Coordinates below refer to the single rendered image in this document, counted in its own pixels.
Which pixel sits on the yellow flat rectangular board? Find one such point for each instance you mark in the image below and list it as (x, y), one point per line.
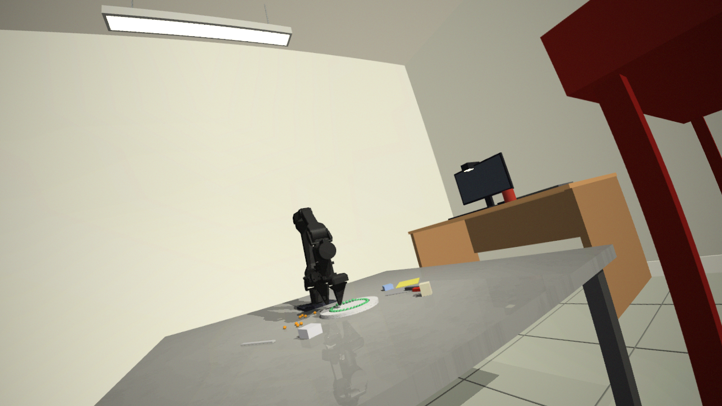
(408, 282)

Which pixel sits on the cream cube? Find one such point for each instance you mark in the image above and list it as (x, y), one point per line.
(425, 288)

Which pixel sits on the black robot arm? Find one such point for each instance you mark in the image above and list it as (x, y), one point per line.
(317, 246)

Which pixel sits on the white round board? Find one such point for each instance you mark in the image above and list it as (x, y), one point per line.
(326, 314)

